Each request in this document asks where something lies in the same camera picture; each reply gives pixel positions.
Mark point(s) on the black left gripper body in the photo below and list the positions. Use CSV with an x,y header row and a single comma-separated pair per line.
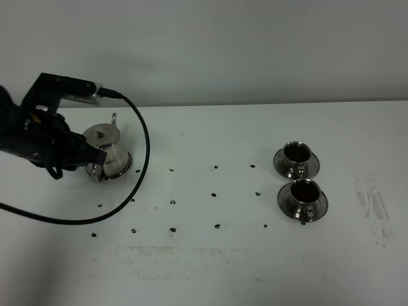
x,y
56,147

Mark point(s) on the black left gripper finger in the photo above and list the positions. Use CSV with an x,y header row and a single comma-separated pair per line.
x,y
87,154

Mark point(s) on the stainless steel teapot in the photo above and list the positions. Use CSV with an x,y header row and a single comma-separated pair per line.
x,y
106,137

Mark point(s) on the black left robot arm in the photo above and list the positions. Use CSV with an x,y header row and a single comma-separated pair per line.
x,y
13,140

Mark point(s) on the steel teapot coaster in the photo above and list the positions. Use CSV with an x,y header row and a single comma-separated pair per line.
x,y
112,169

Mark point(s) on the far stainless steel teacup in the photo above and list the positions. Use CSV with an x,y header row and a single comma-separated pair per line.
x,y
296,155

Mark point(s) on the stainless steel teacup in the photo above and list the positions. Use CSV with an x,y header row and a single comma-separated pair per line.
x,y
305,190
296,155

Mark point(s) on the near stainless steel teacup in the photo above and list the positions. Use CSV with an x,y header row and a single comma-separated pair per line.
x,y
305,190

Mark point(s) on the near stainless steel saucer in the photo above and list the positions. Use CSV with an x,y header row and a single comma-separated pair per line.
x,y
300,211

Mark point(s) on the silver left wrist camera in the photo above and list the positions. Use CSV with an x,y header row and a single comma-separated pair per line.
x,y
48,90

